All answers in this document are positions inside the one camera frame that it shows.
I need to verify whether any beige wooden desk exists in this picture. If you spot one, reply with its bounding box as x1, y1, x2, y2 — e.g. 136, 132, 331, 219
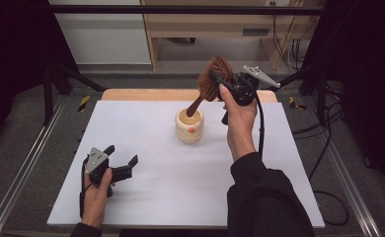
140, 0, 327, 71

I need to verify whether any black floor cable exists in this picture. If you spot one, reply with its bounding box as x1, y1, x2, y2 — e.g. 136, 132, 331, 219
292, 84, 350, 228

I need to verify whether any yellow black floor tape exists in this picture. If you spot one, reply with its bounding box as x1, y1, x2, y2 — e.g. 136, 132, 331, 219
77, 95, 92, 114
288, 96, 308, 112

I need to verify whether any cream ringed holder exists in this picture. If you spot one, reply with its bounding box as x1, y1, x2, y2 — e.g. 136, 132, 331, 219
175, 108, 205, 145

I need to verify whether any black frame leg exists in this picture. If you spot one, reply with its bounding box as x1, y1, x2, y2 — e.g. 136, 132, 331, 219
269, 61, 331, 126
41, 61, 107, 126

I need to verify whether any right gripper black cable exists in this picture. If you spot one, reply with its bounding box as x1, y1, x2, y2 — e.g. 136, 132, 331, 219
254, 93, 267, 160

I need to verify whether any aluminium floor rail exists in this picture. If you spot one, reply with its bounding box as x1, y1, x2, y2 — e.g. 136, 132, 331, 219
324, 137, 383, 237
0, 95, 68, 237

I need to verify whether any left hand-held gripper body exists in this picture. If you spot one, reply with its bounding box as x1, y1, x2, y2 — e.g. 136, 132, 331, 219
82, 146, 135, 198

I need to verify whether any black hanging cable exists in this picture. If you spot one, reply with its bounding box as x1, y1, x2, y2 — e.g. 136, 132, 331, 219
271, 6, 295, 71

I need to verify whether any black frame bar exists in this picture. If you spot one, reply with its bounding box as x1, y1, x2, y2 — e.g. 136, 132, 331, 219
48, 4, 327, 16

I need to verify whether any black curtain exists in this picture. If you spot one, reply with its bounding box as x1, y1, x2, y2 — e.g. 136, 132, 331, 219
302, 0, 385, 198
0, 0, 80, 151

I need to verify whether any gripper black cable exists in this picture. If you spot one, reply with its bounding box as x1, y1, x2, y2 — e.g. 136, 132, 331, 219
254, 93, 267, 160
79, 157, 94, 219

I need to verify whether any person's right hand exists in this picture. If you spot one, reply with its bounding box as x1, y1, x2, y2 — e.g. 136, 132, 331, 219
218, 84, 259, 163

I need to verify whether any wooden hairbrush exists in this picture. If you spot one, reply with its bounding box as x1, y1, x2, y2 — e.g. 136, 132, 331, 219
186, 55, 234, 119

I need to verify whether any white power strip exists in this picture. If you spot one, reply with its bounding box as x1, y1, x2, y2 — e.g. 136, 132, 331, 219
266, 0, 292, 8

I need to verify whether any person's left hand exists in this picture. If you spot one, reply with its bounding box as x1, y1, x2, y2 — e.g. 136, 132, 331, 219
81, 167, 115, 229

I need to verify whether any yellow hanging cable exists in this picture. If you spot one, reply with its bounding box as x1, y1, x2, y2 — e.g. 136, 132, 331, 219
279, 14, 301, 64

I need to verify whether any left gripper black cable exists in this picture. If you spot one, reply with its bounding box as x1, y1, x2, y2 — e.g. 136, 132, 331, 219
79, 157, 94, 219

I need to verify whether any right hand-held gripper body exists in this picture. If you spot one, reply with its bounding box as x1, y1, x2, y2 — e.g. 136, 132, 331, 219
221, 64, 282, 126

